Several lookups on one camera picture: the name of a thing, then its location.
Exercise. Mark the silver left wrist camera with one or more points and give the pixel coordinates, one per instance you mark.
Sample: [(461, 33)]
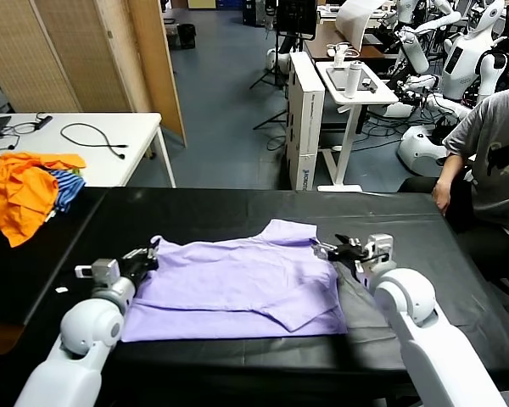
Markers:
[(104, 271)]

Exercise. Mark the black side table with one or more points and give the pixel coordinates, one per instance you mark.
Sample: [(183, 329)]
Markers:
[(34, 263)]

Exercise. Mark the blue storage crate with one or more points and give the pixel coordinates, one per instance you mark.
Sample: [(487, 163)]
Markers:
[(229, 3)]

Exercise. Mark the white humanoid robot with cylinder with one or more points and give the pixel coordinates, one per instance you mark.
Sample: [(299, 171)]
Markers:
[(413, 52)]

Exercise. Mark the white headset stand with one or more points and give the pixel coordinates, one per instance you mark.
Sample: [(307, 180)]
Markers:
[(341, 52)]

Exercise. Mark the white curved sheet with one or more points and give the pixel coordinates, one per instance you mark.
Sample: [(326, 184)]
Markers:
[(354, 22)]

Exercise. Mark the person in gray shirt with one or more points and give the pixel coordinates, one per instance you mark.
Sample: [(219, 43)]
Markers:
[(492, 169)]

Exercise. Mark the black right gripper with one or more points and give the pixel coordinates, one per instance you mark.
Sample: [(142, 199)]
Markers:
[(352, 255)]

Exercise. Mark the lavender t-shirt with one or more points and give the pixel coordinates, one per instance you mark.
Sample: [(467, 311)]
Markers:
[(237, 280)]

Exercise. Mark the large white humanoid robot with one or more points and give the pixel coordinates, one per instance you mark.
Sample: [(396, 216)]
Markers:
[(462, 58)]

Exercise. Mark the white bottle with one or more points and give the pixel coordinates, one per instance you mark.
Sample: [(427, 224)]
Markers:
[(351, 79)]

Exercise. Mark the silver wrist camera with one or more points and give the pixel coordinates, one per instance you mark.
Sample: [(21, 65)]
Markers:
[(104, 271), (382, 250)]

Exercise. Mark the black monitor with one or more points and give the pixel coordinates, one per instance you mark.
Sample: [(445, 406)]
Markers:
[(296, 16)]

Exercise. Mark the brown cardboard box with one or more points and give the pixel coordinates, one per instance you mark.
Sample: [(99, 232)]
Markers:
[(201, 3)]

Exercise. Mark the black power strip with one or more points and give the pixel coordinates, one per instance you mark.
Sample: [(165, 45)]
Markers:
[(45, 120)]

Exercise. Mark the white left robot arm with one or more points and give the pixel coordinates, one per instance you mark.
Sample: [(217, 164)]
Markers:
[(89, 339)]

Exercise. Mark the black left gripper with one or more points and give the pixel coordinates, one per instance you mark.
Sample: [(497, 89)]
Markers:
[(135, 268)]

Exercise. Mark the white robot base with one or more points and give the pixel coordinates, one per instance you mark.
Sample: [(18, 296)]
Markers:
[(420, 152)]

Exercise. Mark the person's right forearm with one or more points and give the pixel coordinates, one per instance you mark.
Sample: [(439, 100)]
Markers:
[(449, 169)]

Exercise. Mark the small white tag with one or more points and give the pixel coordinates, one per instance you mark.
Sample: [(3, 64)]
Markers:
[(62, 291)]

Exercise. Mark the white table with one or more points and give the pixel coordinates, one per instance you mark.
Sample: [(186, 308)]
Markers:
[(110, 160)]

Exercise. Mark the blue striped garment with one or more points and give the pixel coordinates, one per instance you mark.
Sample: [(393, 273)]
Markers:
[(68, 185)]

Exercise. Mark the black trash bin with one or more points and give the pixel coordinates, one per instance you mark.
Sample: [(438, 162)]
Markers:
[(186, 36)]

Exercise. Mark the black table cover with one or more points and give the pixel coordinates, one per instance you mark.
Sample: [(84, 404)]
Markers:
[(237, 212)]

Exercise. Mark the black tripod stand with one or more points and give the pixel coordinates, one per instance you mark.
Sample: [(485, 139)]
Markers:
[(276, 63)]

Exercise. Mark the tall white cardboard box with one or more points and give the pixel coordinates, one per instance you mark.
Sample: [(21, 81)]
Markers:
[(311, 127)]

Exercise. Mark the green yellow garment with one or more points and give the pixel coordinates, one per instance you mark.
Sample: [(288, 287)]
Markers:
[(77, 171)]

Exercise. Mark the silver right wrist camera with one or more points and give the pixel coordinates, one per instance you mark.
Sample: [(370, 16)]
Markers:
[(382, 250)]

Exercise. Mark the gray tablet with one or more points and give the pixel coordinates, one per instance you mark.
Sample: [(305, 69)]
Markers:
[(337, 79)]

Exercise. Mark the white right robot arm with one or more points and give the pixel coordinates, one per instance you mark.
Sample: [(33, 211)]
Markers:
[(428, 339)]

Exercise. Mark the orange garment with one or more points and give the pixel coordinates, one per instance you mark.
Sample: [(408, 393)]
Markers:
[(21, 194)]

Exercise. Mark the brown desk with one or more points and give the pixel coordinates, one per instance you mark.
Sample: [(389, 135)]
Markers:
[(365, 50)]

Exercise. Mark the wooden folding screen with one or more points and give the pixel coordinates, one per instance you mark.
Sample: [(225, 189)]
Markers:
[(68, 55)]

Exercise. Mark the white round device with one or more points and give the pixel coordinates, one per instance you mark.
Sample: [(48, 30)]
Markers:
[(280, 60)]

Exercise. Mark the white standing desk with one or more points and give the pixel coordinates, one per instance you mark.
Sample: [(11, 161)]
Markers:
[(365, 98)]

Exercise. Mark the person's right hand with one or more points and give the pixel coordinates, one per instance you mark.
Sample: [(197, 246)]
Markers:
[(440, 197)]

